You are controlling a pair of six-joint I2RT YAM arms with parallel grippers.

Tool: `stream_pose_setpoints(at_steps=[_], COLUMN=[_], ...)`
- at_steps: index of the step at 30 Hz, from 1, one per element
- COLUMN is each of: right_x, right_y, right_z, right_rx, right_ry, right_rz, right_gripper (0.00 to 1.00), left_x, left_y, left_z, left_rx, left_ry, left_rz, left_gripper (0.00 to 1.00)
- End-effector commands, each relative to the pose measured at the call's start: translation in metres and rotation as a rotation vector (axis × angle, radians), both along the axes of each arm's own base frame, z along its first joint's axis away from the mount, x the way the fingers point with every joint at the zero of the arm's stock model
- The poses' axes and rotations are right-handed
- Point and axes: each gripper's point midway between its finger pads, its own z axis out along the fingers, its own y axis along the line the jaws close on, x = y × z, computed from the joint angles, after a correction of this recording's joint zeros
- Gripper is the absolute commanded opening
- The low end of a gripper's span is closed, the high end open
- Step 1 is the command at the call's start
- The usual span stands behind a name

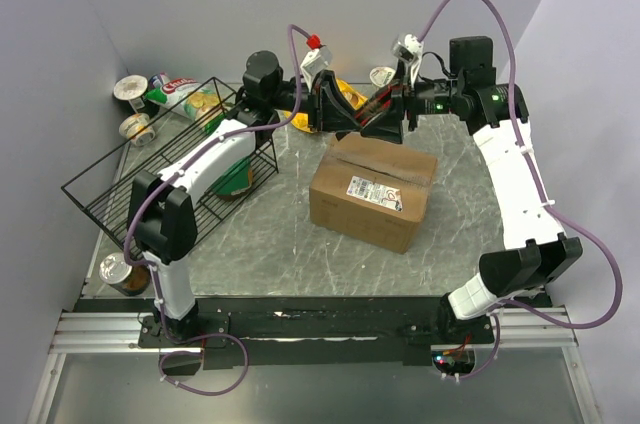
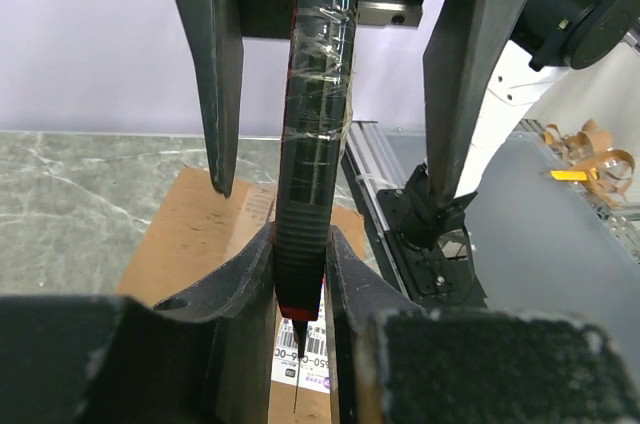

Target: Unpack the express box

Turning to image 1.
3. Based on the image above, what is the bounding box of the metal tin can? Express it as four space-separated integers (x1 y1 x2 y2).
98 252 151 297

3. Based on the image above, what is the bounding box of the yellow Lays chips bag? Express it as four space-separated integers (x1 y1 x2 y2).
290 78 367 134

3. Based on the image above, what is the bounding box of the green white chips bag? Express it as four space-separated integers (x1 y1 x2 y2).
145 78 224 135

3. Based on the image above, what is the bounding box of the aluminium rail frame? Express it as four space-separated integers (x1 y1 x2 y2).
49 312 150 354

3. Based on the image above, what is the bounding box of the red black utility knife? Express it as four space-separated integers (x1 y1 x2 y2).
354 100 390 130

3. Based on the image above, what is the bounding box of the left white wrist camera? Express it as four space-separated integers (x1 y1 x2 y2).
300 34 332 88

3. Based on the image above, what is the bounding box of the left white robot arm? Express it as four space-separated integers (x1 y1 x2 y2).
123 45 336 346

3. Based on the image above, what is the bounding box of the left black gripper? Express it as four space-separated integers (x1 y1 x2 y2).
269 70 365 134

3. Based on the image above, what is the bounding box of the brown cardboard express box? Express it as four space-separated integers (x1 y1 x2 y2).
309 133 438 254

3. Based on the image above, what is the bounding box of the white yogurt cup upright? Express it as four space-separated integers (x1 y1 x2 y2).
113 74 148 113

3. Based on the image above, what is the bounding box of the white yogurt cup rear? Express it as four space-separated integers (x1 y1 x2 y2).
369 66 396 88

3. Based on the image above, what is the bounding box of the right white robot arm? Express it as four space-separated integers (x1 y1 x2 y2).
356 34 583 343

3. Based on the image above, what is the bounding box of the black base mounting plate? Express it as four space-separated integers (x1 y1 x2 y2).
138 296 494 370

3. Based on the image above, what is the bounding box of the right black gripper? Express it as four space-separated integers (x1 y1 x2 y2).
360 59 464 144

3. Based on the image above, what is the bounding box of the green lidded jar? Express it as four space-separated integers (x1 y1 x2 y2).
210 157 254 201

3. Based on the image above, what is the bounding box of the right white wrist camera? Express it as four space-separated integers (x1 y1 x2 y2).
391 34 423 84

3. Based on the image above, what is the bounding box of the black wire rack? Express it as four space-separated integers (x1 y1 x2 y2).
61 77 279 250

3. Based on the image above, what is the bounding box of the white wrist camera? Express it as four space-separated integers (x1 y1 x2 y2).
391 34 423 84
300 34 332 88

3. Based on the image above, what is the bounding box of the blue white small packet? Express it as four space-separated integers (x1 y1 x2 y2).
148 73 171 91

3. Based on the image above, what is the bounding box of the white yogurt cup lying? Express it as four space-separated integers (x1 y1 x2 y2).
119 113 156 147

